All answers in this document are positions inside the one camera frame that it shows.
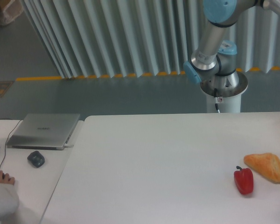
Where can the triangular bread pastry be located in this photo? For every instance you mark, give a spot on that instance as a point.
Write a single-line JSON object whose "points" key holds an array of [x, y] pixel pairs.
{"points": [[266, 164]]}

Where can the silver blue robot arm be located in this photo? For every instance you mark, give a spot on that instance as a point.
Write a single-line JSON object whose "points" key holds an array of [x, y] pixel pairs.
{"points": [[220, 14]]}

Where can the person's hand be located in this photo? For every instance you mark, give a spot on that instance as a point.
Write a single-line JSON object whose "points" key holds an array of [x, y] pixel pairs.
{"points": [[9, 180]]}

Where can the grey sleeved forearm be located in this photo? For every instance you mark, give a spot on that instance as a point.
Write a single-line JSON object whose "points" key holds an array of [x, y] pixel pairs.
{"points": [[9, 200]]}

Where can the silver closed laptop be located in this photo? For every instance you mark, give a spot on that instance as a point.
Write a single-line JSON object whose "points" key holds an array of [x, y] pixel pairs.
{"points": [[44, 131]]}

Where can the red bell pepper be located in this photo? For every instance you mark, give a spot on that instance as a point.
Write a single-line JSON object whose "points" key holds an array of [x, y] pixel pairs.
{"points": [[244, 181]]}

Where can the white pleated curtain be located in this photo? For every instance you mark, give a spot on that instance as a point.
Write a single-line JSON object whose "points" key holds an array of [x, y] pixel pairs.
{"points": [[112, 37]]}

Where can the dark earbuds case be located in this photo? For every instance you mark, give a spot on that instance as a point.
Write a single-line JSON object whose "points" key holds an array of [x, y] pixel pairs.
{"points": [[36, 159]]}

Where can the white usb plug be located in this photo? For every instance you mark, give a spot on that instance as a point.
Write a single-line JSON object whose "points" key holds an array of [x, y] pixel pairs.
{"points": [[68, 146]]}

